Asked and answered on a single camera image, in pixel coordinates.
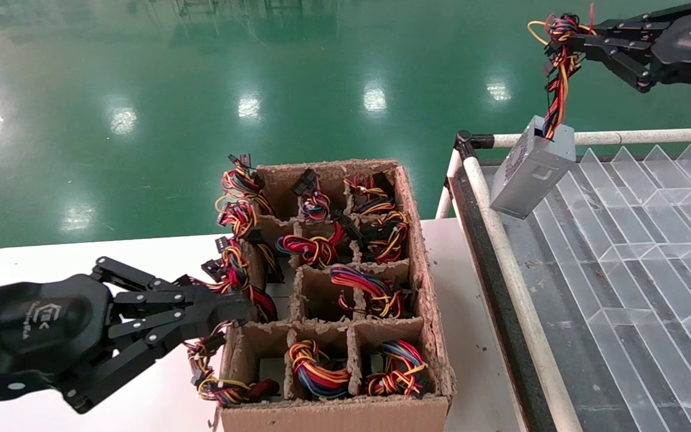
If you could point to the brown cardboard divider box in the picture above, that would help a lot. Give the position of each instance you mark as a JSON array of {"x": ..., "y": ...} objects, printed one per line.
[{"x": 333, "y": 417}]

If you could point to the black pipe joint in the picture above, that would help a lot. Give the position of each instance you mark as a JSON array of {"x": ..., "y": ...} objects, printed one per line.
[{"x": 468, "y": 144}]

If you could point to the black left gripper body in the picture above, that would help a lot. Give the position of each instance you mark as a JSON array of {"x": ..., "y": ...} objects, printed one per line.
[{"x": 27, "y": 330}]

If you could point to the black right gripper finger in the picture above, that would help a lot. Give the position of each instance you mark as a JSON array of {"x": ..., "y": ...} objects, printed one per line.
[
  {"x": 627, "y": 25},
  {"x": 621, "y": 51}
]

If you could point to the white rack side pipe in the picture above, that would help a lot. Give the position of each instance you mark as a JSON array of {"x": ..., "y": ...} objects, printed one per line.
[{"x": 501, "y": 252}]

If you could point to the power supply with comb connector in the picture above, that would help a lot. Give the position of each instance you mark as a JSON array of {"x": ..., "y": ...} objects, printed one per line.
[{"x": 234, "y": 270}]

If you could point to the white rack end pipe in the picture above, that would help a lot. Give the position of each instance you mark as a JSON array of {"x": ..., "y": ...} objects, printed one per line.
[{"x": 651, "y": 137}]

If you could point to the white rack leg pipe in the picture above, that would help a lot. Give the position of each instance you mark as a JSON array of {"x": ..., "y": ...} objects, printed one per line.
[{"x": 446, "y": 201}]

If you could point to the clear plastic divider tray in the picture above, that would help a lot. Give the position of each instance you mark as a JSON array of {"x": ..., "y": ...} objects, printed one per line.
[{"x": 651, "y": 270}]

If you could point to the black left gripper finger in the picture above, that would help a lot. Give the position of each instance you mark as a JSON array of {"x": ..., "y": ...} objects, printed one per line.
[
  {"x": 165, "y": 333},
  {"x": 213, "y": 305}
]

